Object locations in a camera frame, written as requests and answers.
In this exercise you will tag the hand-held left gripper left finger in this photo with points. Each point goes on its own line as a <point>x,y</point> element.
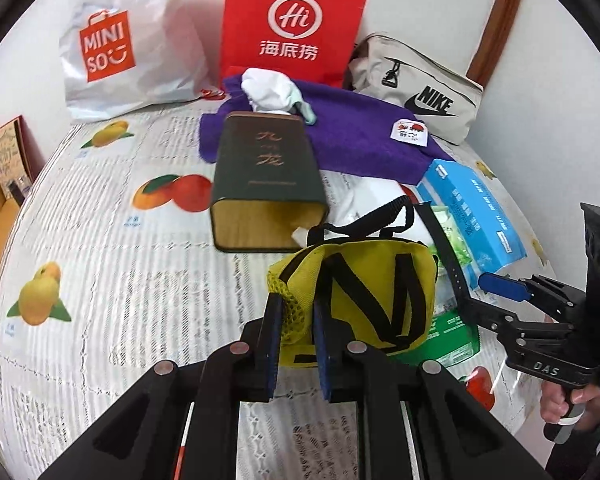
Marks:
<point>270,342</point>

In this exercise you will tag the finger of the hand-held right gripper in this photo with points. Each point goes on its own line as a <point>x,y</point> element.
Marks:
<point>442,255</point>
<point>502,287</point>

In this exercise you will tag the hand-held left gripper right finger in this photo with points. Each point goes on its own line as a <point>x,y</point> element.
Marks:
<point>326,355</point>

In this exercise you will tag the blue tissue pack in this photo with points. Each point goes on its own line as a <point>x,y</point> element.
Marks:
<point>472,215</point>

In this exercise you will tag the person's right hand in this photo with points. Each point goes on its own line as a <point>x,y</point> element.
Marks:
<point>555,402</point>

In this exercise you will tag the green tissue pack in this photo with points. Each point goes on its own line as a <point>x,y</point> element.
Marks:
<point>452,337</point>

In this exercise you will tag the white tissue pack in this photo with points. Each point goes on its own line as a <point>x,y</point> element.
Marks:
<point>365,200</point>

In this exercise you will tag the white printed towel tag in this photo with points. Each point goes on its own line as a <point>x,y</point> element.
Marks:
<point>409,131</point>

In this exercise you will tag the purple towel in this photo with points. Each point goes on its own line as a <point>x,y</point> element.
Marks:
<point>360,130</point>

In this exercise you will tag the dark green rectangular box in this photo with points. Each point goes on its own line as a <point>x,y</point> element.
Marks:
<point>260,170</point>

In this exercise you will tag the beige waist bag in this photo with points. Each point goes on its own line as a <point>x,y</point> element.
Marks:
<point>405,72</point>

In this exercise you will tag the fruit printed mat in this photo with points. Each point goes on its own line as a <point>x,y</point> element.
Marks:
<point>105,220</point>

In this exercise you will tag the white crumpled cloth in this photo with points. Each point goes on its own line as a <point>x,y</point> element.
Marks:
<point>267,87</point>

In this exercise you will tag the red paper bag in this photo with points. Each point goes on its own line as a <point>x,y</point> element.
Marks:
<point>290,15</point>

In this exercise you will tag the brown patterned book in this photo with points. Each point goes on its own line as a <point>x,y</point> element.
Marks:
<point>12,155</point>

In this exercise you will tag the white plastic shopping bag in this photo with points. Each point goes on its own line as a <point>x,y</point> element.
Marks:
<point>130,30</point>

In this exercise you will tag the wooden door frame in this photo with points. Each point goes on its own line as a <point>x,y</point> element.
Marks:
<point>500,15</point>

